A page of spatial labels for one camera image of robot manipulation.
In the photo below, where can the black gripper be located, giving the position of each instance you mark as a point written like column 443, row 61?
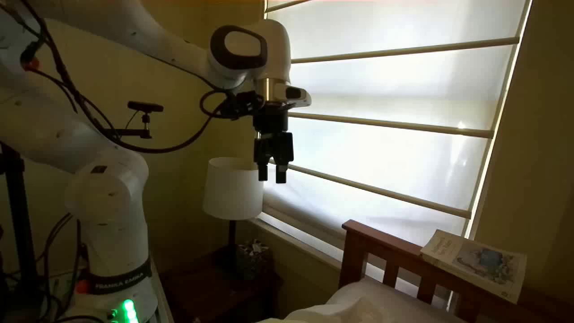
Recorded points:
column 271, row 140

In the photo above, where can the patterned tissue box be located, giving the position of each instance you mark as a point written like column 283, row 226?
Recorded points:
column 255, row 258

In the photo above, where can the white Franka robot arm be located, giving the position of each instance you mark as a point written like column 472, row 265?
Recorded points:
column 108, row 190

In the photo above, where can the wooden bed headboard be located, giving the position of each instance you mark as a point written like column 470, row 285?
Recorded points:
column 382, row 251

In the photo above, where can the dark lamp stem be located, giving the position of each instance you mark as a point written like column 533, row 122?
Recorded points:
column 231, row 238

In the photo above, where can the white window blind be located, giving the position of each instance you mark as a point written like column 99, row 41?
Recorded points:
column 387, row 118

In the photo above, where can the dark wooden nightstand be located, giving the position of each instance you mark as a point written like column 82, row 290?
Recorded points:
column 208, row 292

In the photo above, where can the pale striped pillow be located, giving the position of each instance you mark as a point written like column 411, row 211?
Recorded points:
column 359, row 305

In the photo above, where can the paperback book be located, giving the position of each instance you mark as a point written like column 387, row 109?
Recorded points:
column 477, row 263

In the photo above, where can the black stand pole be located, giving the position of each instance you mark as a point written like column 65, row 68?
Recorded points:
column 20, row 226

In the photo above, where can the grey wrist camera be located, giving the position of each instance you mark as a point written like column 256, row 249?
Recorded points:
column 296, row 95

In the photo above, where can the black stereo camera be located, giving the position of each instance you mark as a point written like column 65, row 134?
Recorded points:
column 145, row 105

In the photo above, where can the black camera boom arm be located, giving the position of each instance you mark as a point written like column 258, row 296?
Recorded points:
column 127, row 132

